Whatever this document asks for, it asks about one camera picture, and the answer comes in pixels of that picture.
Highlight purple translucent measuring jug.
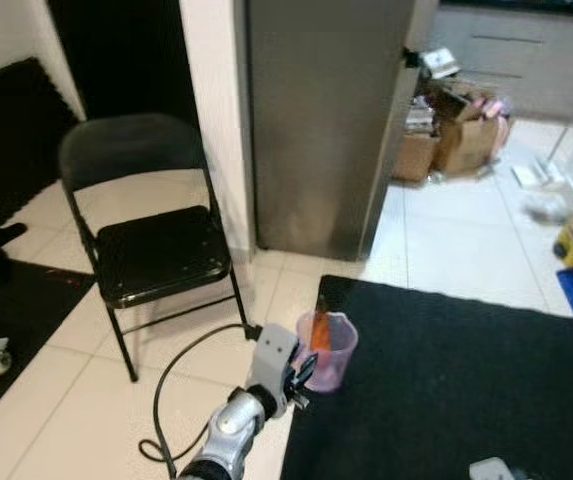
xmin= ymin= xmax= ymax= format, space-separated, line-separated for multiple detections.
xmin=296 ymin=310 xmax=359 ymax=393

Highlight orange carrot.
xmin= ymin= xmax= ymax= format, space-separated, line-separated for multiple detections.
xmin=311 ymin=295 xmax=332 ymax=353

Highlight stainless steel fridge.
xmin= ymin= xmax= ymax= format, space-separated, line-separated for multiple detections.
xmin=246 ymin=0 xmax=437 ymax=263

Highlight black floor mat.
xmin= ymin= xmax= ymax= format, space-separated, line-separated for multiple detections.
xmin=281 ymin=275 xmax=573 ymax=480
xmin=0 ymin=255 xmax=97 ymax=441

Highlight black folding chair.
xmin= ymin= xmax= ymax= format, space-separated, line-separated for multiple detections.
xmin=58 ymin=112 xmax=252 ymax=383

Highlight small labelled cardboard box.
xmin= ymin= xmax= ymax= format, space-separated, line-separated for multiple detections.
xmin=396 ymin=130 xmax=442 ymax=184

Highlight large cardboard box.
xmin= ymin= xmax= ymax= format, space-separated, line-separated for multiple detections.
xmin=434 ymin=95 xmax=502 ymax=179

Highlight grey rag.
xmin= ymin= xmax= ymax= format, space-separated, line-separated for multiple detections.
xmin=521 ymin=195 xmax=572 ymax=223

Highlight white paper sheets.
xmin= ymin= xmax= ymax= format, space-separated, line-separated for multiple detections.
xmin=511 ymin=160 xmax=567 ymax=191

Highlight pink plastic item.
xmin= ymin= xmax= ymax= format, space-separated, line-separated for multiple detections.
xmin=486 ymin=95 xmax=512 ymax=146

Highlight white labelled box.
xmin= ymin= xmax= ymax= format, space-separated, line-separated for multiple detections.
xmin=421 ymin=48 xmax=459 ymax=81

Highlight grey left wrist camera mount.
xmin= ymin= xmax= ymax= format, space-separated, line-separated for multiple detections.
xmin=246 ymin=322 xmax=299 ymax=416

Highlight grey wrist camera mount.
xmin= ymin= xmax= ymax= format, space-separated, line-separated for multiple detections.
xmin=246 ymin=322 xmax=299 ymax=416
xmin=469 ymin=457 xmax=515 ymax=480

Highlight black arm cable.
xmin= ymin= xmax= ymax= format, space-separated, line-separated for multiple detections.
xmin=138 ymin=322 xmax=267 ymax=480

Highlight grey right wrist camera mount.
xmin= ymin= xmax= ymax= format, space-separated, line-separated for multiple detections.
xmin=469 ymin=457 xmax=515 ymax=480

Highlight black foam wall panel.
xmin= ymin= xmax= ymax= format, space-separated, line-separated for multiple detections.
xmin=0 ymin=57 xmax=87 ymax=241

